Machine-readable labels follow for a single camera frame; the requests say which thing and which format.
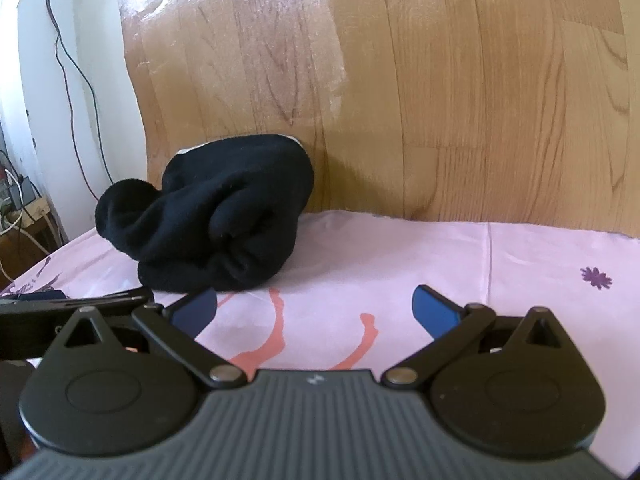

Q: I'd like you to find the navy green white knit sock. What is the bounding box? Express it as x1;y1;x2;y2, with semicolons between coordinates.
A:
94;134;314;294

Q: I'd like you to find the pink floral bed sheet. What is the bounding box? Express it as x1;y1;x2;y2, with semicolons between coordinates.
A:
0;208;640;478

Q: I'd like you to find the power strip with plugs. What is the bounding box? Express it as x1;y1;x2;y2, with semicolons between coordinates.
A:
1;150;56;235

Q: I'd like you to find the red thin wall cable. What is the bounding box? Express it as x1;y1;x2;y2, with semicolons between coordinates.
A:
38;0;101;202

